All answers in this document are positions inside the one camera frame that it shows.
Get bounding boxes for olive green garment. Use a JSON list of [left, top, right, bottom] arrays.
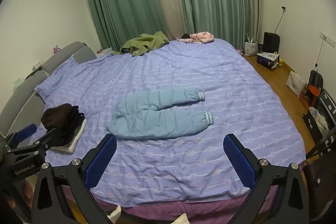
[[112, 31, 170, 56]]

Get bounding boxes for white folded cloth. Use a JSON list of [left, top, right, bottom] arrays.
[[50, 119, 88, 153]]

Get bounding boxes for purple floral bed sheet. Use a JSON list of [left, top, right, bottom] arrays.
[[26, 39, 306, 207]]

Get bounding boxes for grey padded headboard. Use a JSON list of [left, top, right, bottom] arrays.
[[0, 42, 97, 140]]

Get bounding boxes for white plastic bag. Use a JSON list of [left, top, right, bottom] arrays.
[[286, 71, 306, 98]]

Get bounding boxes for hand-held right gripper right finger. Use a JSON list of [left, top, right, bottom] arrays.
[[223, 133, 311, 224]]

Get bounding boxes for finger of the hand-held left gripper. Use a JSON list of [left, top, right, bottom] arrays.
[[8, 123, 38, 148], [7, 127, 60, 159]]

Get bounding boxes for white bag with plant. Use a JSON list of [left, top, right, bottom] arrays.
[[245, 34, 259, 56]]

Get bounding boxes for dark folded clothes stack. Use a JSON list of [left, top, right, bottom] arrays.
[[41, 104, 86, 147]]

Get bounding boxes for pink patterned garment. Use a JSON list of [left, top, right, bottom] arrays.
[[176, 31, 215, 45]]

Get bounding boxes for purple floral pillow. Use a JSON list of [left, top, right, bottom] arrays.
[[35, 55, 80, 102]]

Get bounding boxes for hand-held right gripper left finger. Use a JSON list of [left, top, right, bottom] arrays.
[[30, 133, 118, 224]]

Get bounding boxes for blue and white box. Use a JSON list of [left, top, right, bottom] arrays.
[[256, 52, 280, 71]]

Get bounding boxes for light blue padded pants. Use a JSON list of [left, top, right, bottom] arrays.
[[106, 88, 215, 139]]

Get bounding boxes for black floor appliance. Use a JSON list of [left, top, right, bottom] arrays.
[[263, 32, 281, 54]]

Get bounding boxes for dark brown stool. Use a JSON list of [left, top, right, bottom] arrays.
[[303, 154, 336, 219]]

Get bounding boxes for purple bed skirt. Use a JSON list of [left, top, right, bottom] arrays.
[[61, 185, 263, 222]]

